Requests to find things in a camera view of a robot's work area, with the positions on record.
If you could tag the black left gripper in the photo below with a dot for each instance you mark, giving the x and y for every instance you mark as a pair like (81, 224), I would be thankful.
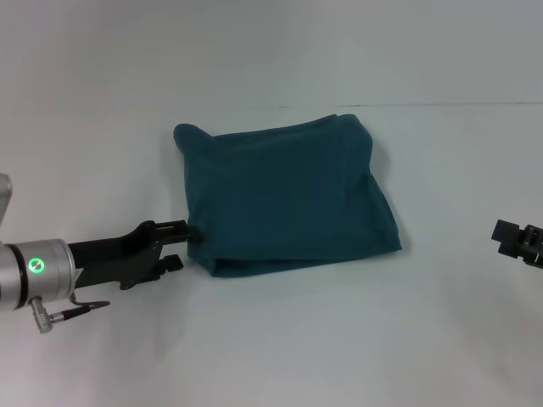
(114, 258)

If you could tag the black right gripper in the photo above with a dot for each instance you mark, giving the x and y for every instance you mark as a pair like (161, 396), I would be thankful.
(534, 246)

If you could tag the teal blue t-shirt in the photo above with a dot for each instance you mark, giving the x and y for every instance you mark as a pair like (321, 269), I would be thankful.
(288, 199)

